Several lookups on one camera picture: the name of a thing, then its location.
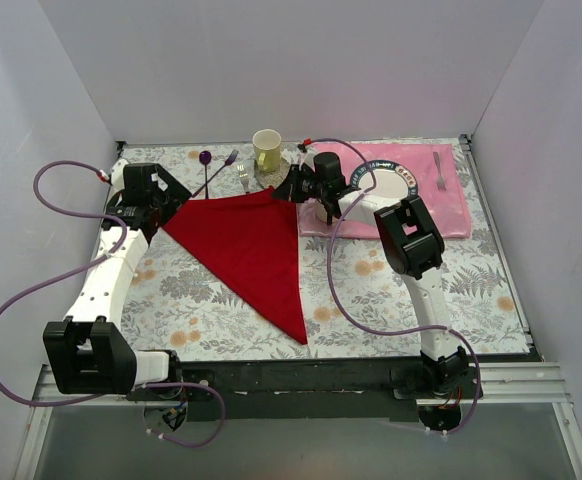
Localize purple fork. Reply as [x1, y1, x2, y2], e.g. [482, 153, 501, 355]
[192, 149, 239, 199]

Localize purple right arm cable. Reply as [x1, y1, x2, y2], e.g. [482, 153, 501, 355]
[298, 137, 482, 435]

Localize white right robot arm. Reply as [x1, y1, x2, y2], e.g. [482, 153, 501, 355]
[272, 152, 471, 398]

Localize speckled round coaster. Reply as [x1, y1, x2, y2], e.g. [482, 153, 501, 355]
[254, 158, 290, 189]

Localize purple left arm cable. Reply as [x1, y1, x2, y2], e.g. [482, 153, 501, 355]
[0, 160, 226, 448]

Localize white plate blue rim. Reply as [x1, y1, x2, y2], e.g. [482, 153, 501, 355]
[350, 159, 418, 200]

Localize cream enamel mug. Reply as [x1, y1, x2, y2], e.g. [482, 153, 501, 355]
[315, 199, 342, 226]

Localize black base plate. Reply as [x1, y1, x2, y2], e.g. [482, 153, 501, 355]
[125, 354, 477, 421]

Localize floral tablecloth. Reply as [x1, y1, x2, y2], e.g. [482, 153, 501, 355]
[121, 138, 532, 361]

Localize yellow ceramic mug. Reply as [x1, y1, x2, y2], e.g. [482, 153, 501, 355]
[252, 129, 282, 173]

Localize silver fork black handle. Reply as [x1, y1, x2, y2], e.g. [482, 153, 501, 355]
[237, 164, 250, 194]

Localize pink placemat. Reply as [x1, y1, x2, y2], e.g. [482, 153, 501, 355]
[297, 140, 473, 240]

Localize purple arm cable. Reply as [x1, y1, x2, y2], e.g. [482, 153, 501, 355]
[298, 137, 482, 435]
[0, 160, 226, 448]

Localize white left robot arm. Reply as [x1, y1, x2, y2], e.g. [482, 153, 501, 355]
[43, 160, 191, 400]

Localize silver fork on placemat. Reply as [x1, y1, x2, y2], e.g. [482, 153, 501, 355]
[433, 151, 446, 191]

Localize purple spoon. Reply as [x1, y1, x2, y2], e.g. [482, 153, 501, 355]
[199, 150, 212, 199]

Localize aluminium frame rail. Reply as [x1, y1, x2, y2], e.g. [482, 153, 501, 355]
[16, 358, 582, 479]

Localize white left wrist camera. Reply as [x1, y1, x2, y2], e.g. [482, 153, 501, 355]
[97, 159, 128, 191]

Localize red cloth napkin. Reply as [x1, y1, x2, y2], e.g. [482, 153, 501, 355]
[163, 188, 308, 345]

